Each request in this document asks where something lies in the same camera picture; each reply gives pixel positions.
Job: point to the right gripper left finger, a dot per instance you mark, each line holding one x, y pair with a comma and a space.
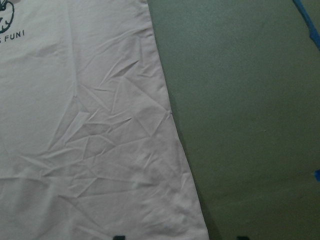
119, 237

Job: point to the long blue tape line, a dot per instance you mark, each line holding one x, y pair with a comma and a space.
313, 32

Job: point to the pink Snoopy t-shirt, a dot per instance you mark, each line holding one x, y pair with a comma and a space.
88, 144

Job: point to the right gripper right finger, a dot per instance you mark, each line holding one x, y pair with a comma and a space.
242, 238

